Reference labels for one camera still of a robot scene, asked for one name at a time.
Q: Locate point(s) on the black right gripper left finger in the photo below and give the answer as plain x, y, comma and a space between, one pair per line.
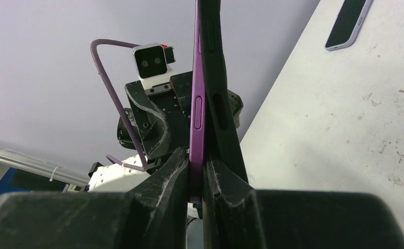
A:
151, 215

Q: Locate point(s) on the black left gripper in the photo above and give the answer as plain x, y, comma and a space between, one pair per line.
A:
162, 121

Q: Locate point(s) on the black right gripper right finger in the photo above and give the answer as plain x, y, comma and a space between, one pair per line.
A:
238, 216

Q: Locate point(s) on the purple phone black screen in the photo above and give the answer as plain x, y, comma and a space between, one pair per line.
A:
197, 113

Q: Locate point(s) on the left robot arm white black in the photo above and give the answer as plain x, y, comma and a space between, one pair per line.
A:
119, 178

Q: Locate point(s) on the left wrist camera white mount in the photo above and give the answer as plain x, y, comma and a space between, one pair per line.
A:
153, 64

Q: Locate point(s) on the aluminium front rail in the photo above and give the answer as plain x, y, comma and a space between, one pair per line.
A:
50, 170

